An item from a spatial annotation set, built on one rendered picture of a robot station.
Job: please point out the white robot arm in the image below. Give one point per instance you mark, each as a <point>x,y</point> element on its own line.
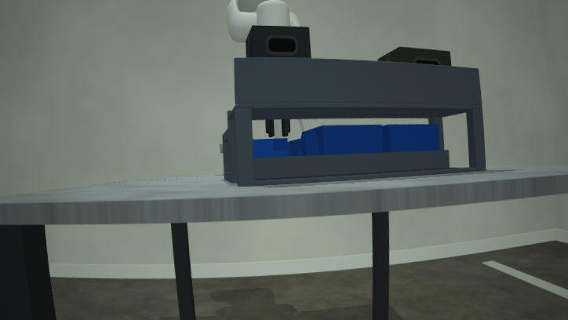
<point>263,13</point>

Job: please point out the blue bin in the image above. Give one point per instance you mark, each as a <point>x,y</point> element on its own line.
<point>293,147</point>
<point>270,148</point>
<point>341,139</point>
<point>414,137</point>

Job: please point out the dark grey shelf rack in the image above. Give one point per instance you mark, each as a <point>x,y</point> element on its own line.
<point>271,88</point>

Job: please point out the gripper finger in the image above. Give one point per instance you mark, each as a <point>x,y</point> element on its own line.
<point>270,127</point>
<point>285,127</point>

